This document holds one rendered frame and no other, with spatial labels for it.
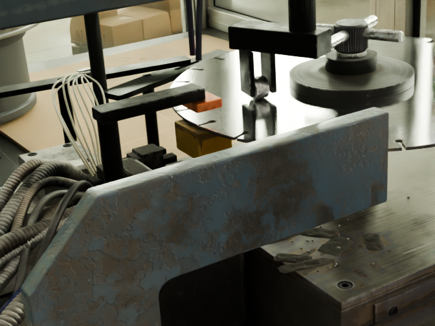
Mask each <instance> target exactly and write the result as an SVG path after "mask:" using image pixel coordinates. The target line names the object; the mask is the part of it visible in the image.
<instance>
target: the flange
mask: <svg viewBox="0 0 435 326"><path fill-rule="evenodd" d="M289 84H290V86H291V88H292V89H293V90H295V91H296V92H299V93H300V94H304V95H306V96H310V97H314V98H320V99H325V100H341V101H356V100H373V99H378V98H385V97H388V96H393V95H396V94H399V93H401V92H404V91H406V90H408V89H409V88H411V86H413V84H414V68H413V67H412V66H411V65H409V64H408V63H406V62H404V61H401V60H397V59H394V58H388V57H384V56H378V55H377V52H376V51H374V50H372V49H367V54H366V55H365V56H363V57H360V58H340V57H338V56H336V55H335V49H333V50H331V52H329V53H327V54H326V55H325V57H322V58H318V59H312V60H308V61H305V62H302V63H299V64H298V65H295V66H294V67H293V68H292V69H291V70H290V71H289Z"/></svg>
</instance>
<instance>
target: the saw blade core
mask: <svg viewBox="0 0 435 326"><path fill-rule="evenodd" d="M368 49H372V50H374V51H376V52H377V55H378V56H384V57H388V58H394V59H397V60H401V61H404V62H406V63H408V64H409V65H411V66H412V67H413V68H414V84H413V86H411V88H409V89H408V90H406V91H404V92H401V93H399V94H396V95H393V96H388V97H385V98H378V99H373V100H356V101H341V100H325V99H320V98H314V97H310V96H306V95H304V94H300V93H299V92H296V91H295V90H293V89H292V88H291V86H290V84H289V71H290V70H291V69H292V68H293V67H294V66H295V65H298V64H299V63H302V62H305V61H308V60H312V59H310V58H299V57H294V56H283V55H277V54H275V55H276V91H277V92H276V93H271V92H269V95H268V97H265V98H262V99H252V98H251V97H250V96H248V95H247V94H245V93H244V92H242V91H241V85H240V61H239V50H235V51H232V52H228V53H225V54H222V55H219V56H216V57H214V58H210V59H209V60H206V61H203V62H201V63H199V64H197V65H195V66H193V67H191V68H190V69H188V70H187V71H185V72H183V73H182V74H181V75H180V76H179V77H178V78H177V79H176V80H175V81H174V82H173V83H172V85H171V87H170V88H173V87H178V86H182V85H186V84H189V83H194V84H196V85H199V86H201V87H203V88H205V91H206V92H209V93H211V94H213V95H215V96H218V97H220V98H221V99H222V105H223V106H222V107H220V108H217V109H213V110H209V111H205V112H202V113H196V112H194V111H192V110H190V109H188V108H186V107H184V106H182V105H180V106H177V107H172V109H173V110H174V111H175V112H176V113H177V114H178V115H179V116H180V117H181V118H182V119H183V120H185V121H186V122H187V121H189V120H191V119H194V120H197V122H196V123H194V124H192V125H193V126H195V127H197V128H198V127H200V129H202V130H204V131H206V132H209V133H212V134H214V135H217V136H221V137H224V138H228V139H231V140H235V139H237V141H238V142H244V143H249V142H253V141H256V140H260V139H263V138H267V137H270V136H274V135H278V134H281V133H285V132H288V131H292V130H295V129H298V128H301V127H305V126H308V125H312V124H316V123H319V122H323V121H326V120H330V119H333V118H337V117H340V116H344V115H347V114H351V113H355V112H357V111H362V110H365V109H369V108H371V107H376V108H379V109H382V110H384V111H387V112H388V114H389V122H388V152H389V151H402V147H401V146H400V145H399V143H398V142H400V143H402V146H403V147H404V148H405V150H413V149H423V148H429V147H435V40H434V39H429V38H415V37H406V36H404V39H403V41H402V42H400V43H397V42H390V41H377V40H370V39H369V40H368ZM253 53H254V76H261V60H260V52H253Z"/></svg>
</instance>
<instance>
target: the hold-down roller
mask: <svg viewBox="0 0 435 326"><path fill-rule="evenodd" d="M254 79H255V93H256V96H254V97H251V98H252V99H262V98H265V97H268V95H269V83H268V81H267V78H266V77H265V76H255V77H254Z"/></svg>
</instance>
